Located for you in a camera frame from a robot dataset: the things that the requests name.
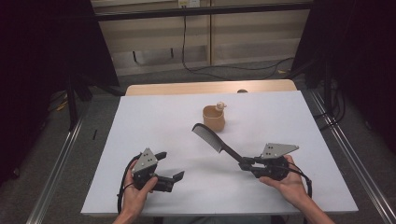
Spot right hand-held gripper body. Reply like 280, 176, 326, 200
255, 142, 300, 182

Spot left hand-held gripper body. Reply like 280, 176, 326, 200
131, 147, 176, 193

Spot black comb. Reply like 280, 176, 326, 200
191, 122, 250, 164

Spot brown cup with figure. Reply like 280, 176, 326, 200
202, 101, 228, 133

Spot person's right hand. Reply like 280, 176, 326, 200
259, 154, 309, 209

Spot person's left hand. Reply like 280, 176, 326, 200
120, 175, 159, 217

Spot white table cover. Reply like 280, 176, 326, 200
80, 90, 359, 217

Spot black metal stand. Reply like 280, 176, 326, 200
66, 74, 125, 132

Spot black horizontal bar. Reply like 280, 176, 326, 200
92, 2, 314, 22

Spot black curtain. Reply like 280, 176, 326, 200
0, 0, 120, 188
290, 0, 396, 153

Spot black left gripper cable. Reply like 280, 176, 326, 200
116, 152, 143, 216

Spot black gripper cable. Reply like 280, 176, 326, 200
288, 162, 313, 199
116, 152, 143, 216

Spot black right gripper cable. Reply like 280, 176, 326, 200
288, 162, 313, 199

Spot black floor cables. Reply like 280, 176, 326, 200
312, 80, 347, 132

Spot aluminium floor rail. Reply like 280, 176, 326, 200
26, 115, 85, 224
309, 90, 396, 224

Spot long black power cable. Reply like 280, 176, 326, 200
181, 14, 296, 81

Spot white wall outlet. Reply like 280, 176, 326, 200
177, 0, 201, 8

